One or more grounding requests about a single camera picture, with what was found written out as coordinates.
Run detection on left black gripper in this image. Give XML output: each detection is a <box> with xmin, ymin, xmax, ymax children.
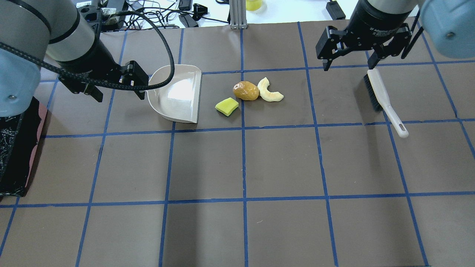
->
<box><xmin>58</xmin><ymin>56</ymin><xmax>149</xmax><ymax>102</ymax></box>

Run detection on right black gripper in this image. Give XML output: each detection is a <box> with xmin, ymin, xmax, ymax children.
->
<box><xmin>315</xmin><ymin>0</ymin><xmax>416</xmax><ymax>71</ymax></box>

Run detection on white hand brush black bristles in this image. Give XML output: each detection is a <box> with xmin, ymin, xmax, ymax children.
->
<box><xmin>363</xmin><ymin>68</ymin><xmax>409</xmax><ymax>138</ymax></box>

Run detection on beige plastic dustpan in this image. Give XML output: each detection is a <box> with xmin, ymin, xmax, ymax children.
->
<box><xmin>146</xmin><ymin>64</ymin><xmax>202</xmax><ymax>124</ymax></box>

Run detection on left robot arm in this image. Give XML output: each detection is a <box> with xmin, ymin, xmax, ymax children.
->
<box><xmin>0</xmin><ymin>0</ymin><xmax>149</xmax><ymax>117</ymax></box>

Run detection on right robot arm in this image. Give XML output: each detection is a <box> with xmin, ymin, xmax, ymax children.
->
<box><xmin>315</xmin><ymin>0</ymin><xmax>475</xmax><ymax>71</ymax></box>

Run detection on black lined trash bin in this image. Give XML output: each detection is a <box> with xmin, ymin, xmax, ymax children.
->
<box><xmin>0</xmin><ymin>98</ymin><xmax>48</xmax><ymax>197</ymax></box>

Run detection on black power adapter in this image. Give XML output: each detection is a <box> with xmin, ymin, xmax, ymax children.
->
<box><xmin>325</xmin><ymin>0</ymin><xmax>346</xmax><ymax>20</ymax></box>

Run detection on yellow green sponge piece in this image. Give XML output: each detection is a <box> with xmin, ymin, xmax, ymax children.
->
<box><xmin>215</xmin><ymin>98</ymin><xmax>239</xmax><ymax>117</ymax></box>

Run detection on pale curved fruit peel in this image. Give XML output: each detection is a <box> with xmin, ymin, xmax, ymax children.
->
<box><xmin>257</xmin><ymin>77</ymin><xmax>284</xmax><ymax>102</ymax></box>

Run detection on brown potato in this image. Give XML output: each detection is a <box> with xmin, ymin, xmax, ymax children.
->
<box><xmin>232</xmin><ymin>81</ymin><xmax>260</xmax><ymax>101</ymax></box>

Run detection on yellow tape roll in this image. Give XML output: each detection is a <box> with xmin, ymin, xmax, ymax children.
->
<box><xmin>245</xmin><ymin>0</ymin><xmax>263</xmax><ymax>11</ymax></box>

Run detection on tangled desk cables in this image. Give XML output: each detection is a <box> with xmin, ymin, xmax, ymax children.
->
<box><xmin>74</xmin><ymin>0</ymin><xmax>230</xmax><ymax>32</ymax></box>

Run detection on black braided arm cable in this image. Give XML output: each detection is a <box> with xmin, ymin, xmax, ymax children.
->
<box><xmin>0</xmin><ymin>10</ymin><xmax>176</xmax><ymax>92</ymax></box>

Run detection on aluminium frame post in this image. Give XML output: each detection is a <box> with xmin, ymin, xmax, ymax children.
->
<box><xmin>229</xmin><ymin>0</ymin><xmax>248</xmax><ymax>29</ymax></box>

